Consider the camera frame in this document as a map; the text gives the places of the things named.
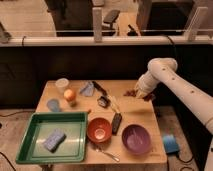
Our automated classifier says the dark red grape bunch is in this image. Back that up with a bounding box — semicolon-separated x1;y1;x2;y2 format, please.
124;90;155;101

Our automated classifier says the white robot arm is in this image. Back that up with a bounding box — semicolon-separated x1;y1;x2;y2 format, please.
134;58;213;135

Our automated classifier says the purple bowl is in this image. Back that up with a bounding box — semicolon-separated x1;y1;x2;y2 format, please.
122;124;151;155

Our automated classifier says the red bowl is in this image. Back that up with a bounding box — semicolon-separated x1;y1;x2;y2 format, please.
87;117;112;143

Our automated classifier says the wooden chopstick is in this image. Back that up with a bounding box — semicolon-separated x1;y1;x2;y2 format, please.
108;96;120;113

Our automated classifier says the black rectangular remote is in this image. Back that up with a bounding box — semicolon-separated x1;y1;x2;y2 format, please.
112;113;122;135

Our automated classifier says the small black clip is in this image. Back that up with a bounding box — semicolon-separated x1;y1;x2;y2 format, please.
97;96;110;108

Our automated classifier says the blue folded cloth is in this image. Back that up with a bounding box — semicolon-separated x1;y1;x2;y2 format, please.
79;81;94;97

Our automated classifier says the blue foot pedal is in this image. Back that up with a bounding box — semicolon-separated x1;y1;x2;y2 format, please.
163;135;180;154

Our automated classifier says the orange apple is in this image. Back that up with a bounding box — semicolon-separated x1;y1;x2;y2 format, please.
63;89;76;102

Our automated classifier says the metal spoon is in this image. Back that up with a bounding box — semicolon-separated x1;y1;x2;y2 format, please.
94;146;120;162

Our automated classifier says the clear plastic cup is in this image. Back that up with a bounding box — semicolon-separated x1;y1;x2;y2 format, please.
55;78;69;93

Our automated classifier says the black office chair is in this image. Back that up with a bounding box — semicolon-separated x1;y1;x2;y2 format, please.
103;10;120;36

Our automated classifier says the light blue lid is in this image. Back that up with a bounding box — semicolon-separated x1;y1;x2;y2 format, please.
46;99;61;112

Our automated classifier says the blue sponge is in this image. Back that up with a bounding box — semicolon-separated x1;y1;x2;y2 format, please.
43;129;66;152

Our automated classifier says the green plastic tray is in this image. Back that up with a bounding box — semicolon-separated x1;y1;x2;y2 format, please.
16;112;87;165

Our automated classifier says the black handled brush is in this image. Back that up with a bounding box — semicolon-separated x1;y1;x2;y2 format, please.
92;81;107;96

